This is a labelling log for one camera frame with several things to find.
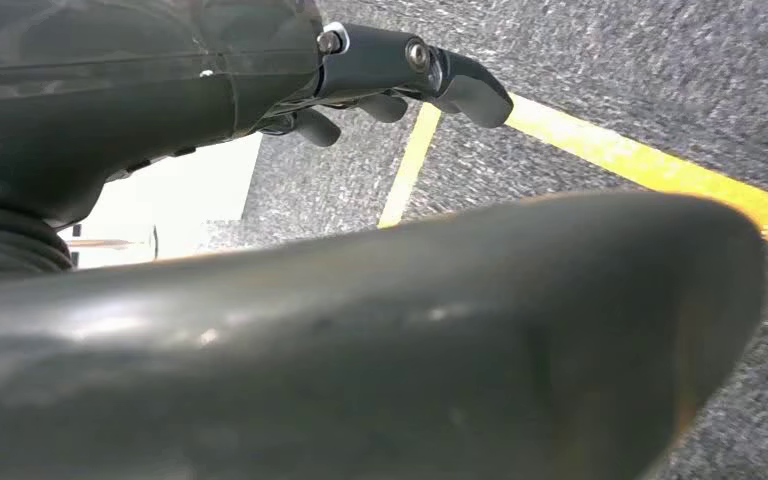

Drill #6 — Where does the yellow floor tape line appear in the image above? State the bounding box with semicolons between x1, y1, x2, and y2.
504;92;768;258

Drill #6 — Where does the ribbed grey left arm sleeve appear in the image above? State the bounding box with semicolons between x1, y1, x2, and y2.
0;203;75;287

